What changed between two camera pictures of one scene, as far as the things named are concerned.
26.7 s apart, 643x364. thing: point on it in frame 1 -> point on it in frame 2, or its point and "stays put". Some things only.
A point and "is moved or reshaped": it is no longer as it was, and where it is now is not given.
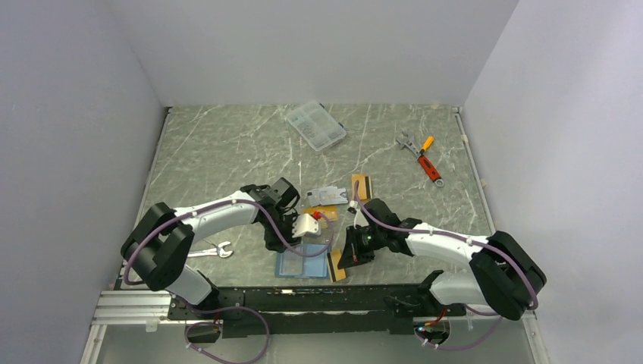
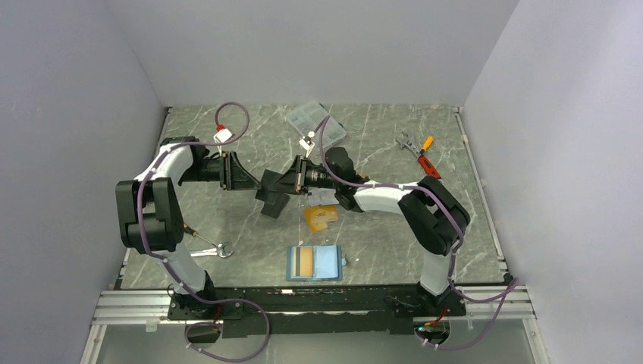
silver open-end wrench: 218,251 stays put
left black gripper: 276,243 -> 238,178
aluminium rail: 133,307 stays put
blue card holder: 289,265 is moved or reshaped
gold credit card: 337,274 -> 302,261
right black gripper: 352,254 -> 294,180
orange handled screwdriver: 428,143 stays put
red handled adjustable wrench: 426,164 stays put
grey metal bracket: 326,196 stays put
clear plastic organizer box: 320,128 stays put
